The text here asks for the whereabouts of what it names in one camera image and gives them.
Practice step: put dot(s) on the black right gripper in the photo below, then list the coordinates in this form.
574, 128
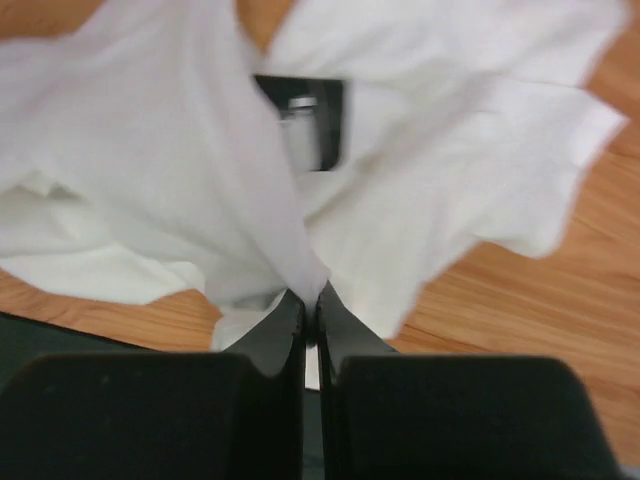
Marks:
312, 116

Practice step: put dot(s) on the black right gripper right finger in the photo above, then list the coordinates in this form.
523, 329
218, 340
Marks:
388, 415

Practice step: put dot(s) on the white t-shirt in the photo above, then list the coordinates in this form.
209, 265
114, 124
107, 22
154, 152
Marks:
139, 158

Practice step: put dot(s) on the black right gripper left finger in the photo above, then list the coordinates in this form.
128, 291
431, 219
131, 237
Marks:
235, 414

